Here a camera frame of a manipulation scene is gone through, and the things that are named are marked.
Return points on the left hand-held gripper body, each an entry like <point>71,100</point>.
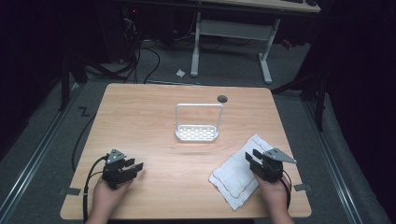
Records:
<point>112,174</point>

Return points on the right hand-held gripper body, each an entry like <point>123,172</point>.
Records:
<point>271,168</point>

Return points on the white cloth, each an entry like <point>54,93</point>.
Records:
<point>235,174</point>

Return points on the person's right hand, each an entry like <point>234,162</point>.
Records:
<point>274,194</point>

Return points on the grey tape piece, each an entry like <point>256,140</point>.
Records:
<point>302,187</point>
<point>70,191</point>

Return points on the white rack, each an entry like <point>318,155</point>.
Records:
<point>196,132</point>

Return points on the black table grommet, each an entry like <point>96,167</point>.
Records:
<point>222,99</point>

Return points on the black metal stand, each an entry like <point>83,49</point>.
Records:
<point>65,84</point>
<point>317,93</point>

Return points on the white paper scrap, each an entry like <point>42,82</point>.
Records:
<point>180,73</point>

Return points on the white-legged desk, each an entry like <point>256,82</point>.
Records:
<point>236,29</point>

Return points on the dark computer tower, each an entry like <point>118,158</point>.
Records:
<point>116,31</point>

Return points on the metal floor rail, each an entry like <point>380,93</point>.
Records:
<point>34,161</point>
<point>334,168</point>

